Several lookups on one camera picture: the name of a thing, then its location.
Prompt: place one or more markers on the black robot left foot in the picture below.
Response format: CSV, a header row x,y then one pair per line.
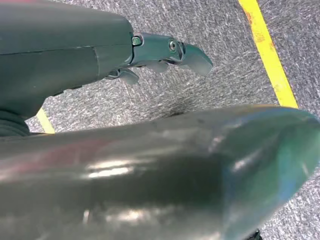
x,y
255,236

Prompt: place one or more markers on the yellow floor tape line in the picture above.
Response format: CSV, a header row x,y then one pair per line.
x,y
265,43

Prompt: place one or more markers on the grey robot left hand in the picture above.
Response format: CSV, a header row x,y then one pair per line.
x,y
50,49

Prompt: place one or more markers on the short yellow floor tape strip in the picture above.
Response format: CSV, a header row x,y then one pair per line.
x,y
44,121

